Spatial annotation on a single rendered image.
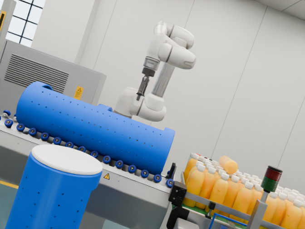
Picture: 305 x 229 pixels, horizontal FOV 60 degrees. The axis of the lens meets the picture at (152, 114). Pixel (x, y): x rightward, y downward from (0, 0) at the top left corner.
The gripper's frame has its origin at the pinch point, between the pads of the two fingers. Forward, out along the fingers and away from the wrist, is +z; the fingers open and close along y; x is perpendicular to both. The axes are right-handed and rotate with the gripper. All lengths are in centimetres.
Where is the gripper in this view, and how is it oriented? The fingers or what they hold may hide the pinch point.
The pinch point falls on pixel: (138, 102)
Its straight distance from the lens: 154.6
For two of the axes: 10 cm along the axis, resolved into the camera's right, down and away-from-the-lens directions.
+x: 9.4, 3.4, -0.6
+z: -3.3, 9.4, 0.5
